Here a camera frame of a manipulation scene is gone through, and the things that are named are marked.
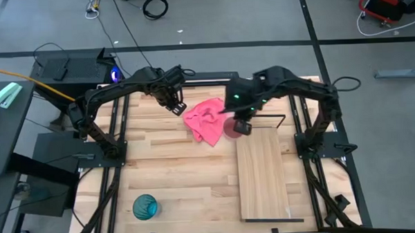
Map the black desk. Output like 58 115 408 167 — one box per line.
0 80 39 177

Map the black computer tower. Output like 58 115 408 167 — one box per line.
29 46 126 113

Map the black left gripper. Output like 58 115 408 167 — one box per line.
149 64 188 118

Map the black metal table frame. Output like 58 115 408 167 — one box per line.
67 66 363 233

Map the pink cloth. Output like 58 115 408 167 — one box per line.
182 96 230 149

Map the coiled black cable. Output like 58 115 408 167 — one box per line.
142 0 169 21

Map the small black box device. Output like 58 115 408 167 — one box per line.
52 58 69 82

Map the wooden shelf with black brackets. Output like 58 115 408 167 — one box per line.
233 112 304 225

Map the white plug with cables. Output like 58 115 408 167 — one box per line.
84 0 104 21

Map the black bracket clamp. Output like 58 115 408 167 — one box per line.
326 193 353 227

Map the red and black cart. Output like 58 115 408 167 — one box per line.
358 0 415 26

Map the yellow cable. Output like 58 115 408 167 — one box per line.
0 62 77 105

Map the large teal plastic cup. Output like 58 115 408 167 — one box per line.
132 193 160 221

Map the mint green stapler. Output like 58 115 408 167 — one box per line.
0 82 24 110

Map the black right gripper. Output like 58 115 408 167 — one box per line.
218 76 266 137

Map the long black floor cable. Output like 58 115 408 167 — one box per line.
111 0 155 71

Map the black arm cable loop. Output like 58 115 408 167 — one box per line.
332 75 362 93

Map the small pink plastic cup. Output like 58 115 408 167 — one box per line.
222 115 244 140

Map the white floor cable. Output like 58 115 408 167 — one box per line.
356 8 415 37

